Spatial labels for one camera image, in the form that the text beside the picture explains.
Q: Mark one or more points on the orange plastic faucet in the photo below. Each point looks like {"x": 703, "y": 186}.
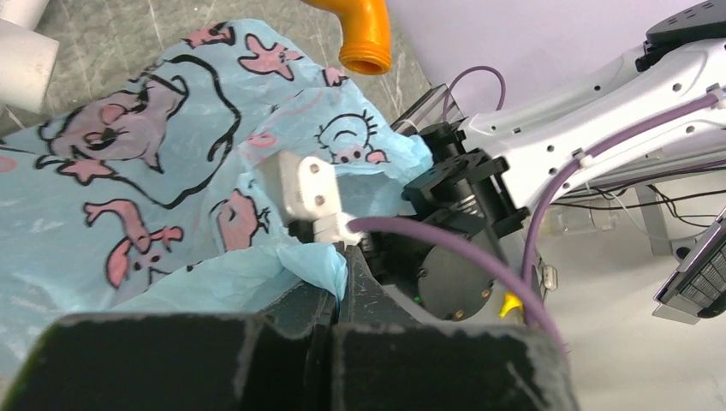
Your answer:
{"x": 366, "y": 40}

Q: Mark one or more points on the blue printed plastic bag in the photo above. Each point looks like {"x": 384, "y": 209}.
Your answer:
{"x": 146, "y": 198}

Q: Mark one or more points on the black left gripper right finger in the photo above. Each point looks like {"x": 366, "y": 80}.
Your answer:
{"x": 384, "y": 359}

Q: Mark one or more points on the black keyboard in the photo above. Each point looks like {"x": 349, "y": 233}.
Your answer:
{"x": 696, "y": 289}

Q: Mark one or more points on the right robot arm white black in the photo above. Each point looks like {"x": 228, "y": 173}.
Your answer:
{"x": 493, "y": 175}

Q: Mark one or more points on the yellow fake banana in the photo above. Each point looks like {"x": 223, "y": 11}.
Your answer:
{"x": 511, "y": 305}

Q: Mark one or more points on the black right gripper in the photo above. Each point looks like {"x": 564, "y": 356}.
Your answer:
{"x": 442, "y": 282}

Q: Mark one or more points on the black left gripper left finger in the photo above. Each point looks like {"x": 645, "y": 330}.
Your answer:
{"x": 272, "y": 360}

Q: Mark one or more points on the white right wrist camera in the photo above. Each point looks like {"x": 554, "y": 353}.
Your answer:
{"x": 306, "y": 194}

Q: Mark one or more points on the white vertical pipe with fittings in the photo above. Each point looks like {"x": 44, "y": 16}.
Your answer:
{"x": 27, "y": 57}

